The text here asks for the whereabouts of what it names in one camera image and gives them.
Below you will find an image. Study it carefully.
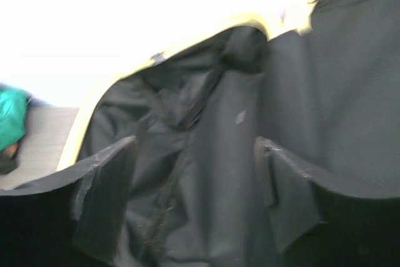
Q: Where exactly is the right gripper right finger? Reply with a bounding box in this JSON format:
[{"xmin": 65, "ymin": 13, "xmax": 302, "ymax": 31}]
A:
[{"xmin": 254, "ymin": 137, "xmax": 399, "ymax": 266}]

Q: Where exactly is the dark cloth under jersey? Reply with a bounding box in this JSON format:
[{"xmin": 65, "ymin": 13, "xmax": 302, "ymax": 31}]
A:
[{"xmin": 0, "ymin": 142, "xmax": 19, "ymax": 176}]

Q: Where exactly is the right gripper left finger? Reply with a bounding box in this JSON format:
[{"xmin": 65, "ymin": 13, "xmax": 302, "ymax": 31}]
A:
[{"xmin": 1, "ymin": 137, "xmax": 137, "ymax": 266}]

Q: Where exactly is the green jersey with G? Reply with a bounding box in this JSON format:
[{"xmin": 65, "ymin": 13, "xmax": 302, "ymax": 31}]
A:
[{"xmin": 1, "ymin": 88, "xmax": 29, "ymax": 151}]

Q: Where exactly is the yellow hard-shell suitcase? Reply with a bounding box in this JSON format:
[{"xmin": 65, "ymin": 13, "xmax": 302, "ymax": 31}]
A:
[{"xmin": 62, "ymin": 0, "xmax": 399, "ymax": 266}]

